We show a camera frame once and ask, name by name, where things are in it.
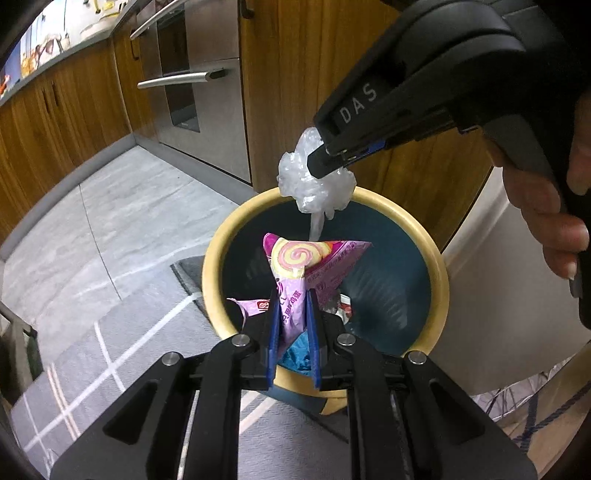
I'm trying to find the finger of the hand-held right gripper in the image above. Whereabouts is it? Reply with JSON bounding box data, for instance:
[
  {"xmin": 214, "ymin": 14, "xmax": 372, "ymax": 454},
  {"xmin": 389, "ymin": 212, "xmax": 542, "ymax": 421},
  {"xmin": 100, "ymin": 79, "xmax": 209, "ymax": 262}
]
[{"xmin": 307, "ymin": 113, "xmax": 462, "ymax": 179}]

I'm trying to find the metal shelf rack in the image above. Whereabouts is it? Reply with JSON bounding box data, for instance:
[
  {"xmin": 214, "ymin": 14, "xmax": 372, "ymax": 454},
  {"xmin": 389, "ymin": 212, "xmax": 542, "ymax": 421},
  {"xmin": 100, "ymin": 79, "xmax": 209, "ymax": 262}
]
[{"xmin": 0, "ymin": 300, "xmax": 40, "ymax": 402}]

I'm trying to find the narrow wooden base cabinet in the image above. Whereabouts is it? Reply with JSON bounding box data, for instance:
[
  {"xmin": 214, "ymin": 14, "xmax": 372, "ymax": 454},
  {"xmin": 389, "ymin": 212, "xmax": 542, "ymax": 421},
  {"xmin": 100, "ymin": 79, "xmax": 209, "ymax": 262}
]
[{"xmin": 113, "ymin": 32, "xmax": 160, "ymax": 144}]

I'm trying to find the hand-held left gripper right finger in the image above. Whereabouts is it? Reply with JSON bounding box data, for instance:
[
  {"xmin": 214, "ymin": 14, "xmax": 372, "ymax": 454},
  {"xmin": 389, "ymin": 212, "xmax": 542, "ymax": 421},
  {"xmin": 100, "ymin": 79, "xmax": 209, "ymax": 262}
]
[{"xmin": 305, "ymin": 290, "xmax": 539, "ymax": 480}]

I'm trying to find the small purple wrapper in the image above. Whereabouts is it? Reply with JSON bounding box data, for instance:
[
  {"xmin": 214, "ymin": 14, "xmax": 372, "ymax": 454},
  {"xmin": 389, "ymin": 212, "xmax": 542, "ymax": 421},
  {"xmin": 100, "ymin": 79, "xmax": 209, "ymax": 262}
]
[{"xmin": 226, "ymin": 298, "xmax": 273, "ymax": 330}]

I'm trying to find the clear plastic wrap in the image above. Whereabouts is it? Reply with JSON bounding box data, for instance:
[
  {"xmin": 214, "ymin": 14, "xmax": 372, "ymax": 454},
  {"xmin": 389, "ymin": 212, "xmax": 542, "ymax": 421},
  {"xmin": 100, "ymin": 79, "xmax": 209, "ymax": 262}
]
[{"xmin": 277, "ymin": 128, "xmax": 357, "ymax": 243}]

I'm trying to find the stainless steel oven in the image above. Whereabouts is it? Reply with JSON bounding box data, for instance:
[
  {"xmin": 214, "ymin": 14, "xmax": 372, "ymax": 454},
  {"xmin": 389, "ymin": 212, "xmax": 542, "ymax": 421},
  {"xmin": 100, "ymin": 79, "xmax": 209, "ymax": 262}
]
[{"xmin": 130, "ymin": 0, "xmax": 254, "ymax": 185}]

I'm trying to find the purple swirl-print candy wrapper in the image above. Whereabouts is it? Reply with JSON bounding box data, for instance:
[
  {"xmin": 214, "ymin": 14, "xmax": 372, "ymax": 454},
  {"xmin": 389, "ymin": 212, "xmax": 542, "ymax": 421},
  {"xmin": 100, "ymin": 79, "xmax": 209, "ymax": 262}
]
[{"xmin": 262, "ymin": 232, "xmax": 374, "ymax": 356}]

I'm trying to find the grey checked mat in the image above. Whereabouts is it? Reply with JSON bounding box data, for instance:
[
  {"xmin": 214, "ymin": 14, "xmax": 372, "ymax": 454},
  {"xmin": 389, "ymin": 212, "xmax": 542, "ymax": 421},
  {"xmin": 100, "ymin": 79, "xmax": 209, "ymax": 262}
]
[{"xmin": 11, "ymin": 256, "xmax": 352, "ymax": 480}]

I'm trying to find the person's right hand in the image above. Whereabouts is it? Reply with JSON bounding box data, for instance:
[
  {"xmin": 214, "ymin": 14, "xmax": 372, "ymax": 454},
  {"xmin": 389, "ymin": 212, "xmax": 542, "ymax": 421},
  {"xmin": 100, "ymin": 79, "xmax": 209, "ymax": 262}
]
[{"xmin": 501, "ymin": 88, "xmax": 591, "ymax": 282}]

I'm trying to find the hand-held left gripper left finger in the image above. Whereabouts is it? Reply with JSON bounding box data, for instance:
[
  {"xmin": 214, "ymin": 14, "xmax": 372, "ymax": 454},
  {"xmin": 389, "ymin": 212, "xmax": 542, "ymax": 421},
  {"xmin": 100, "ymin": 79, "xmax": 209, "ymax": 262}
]
[{"xmin": 50, "ymin": 288, "xmax": 282, "ymax": 480}]

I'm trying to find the yellow-rimmed teal bin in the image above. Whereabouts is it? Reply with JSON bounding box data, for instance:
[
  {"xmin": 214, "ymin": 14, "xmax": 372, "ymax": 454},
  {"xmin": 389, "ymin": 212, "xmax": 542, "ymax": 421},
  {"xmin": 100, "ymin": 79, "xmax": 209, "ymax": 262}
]
[{"xmin": 202, "ymin": 187, "xmax": 451, "ymax": 416}]

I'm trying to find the wide wooden base cabinet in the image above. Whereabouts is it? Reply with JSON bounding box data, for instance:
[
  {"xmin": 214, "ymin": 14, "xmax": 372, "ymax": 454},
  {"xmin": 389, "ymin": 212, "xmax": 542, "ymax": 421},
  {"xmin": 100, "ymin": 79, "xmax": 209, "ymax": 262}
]
[{"xmin": 0, "ymin": 44, "xmax": 134, "ymax": 245}]

